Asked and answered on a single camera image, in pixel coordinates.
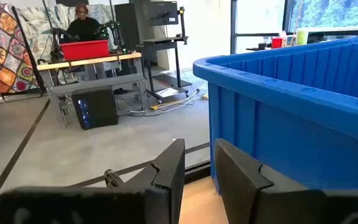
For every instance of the large blue plastic bin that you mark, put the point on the large blue plastic bin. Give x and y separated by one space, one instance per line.
291 130

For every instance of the black computer tower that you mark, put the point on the black computer tower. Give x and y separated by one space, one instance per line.
98 107

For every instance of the person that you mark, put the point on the person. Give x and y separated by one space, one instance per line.
84 28

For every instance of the green cup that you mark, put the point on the green cup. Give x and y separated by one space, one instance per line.
302 38

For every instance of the pale floral cloth backdrop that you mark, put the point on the pale floral cloth backdrop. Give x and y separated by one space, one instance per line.
39 28

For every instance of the black background robot arm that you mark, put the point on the black background robot arm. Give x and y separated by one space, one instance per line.
113 31
56 46

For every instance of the black monitor cart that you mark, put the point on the black monitor cart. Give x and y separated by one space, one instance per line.
177 62

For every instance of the dark window frame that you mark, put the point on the dark window frame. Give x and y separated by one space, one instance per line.
233 25

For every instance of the black monitor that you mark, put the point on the black monitor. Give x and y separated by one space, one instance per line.
135 21

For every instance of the wooden-top metal workbench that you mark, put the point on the wooden-top metal workbench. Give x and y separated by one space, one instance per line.
98 82

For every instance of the red container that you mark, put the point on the red container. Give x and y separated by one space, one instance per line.
277 43

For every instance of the black backdrop stand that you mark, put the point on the black backdrop stand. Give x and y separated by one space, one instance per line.
30 56

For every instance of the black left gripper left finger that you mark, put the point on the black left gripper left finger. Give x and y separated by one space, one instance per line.
160 174

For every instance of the colourful patchwork quilt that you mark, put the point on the colourful patchwork quilt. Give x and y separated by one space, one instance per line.
2 53

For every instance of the red plastic bin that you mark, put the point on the red plastic bin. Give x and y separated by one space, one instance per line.
84 50

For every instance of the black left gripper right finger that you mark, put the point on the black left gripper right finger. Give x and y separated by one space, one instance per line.
244 186

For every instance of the black metal table frame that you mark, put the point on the black metal table frame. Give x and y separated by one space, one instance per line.
197 171

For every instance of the white paper sheet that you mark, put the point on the white paper sheet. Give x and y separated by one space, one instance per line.
166 92

